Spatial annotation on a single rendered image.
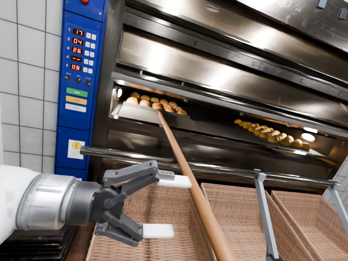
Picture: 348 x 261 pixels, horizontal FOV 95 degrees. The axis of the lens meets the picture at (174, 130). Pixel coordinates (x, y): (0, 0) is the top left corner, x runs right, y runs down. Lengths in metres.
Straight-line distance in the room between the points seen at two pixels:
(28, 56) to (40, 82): 0.11
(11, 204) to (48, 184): 0.05
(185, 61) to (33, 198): 0.81
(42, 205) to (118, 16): 0.78
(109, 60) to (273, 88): 0.96
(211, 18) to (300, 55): 0.59
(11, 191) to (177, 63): 0.78
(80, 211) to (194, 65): 0.81
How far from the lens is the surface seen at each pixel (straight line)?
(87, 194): 0.33
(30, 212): 0.35
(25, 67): 1.01
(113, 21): 0.91
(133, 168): 0.32
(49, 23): 0.97
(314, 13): 1.33
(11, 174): 0.37
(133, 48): 0.89
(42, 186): 0.35
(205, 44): 0.95
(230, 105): 0.86
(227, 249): 0.35
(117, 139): 0.97
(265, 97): 1.15
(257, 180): 0.81
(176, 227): 1.19
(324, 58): 1.43
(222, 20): 1.00
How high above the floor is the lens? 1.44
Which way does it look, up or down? 16 degrees down
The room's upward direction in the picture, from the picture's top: 15 degrees clockwise
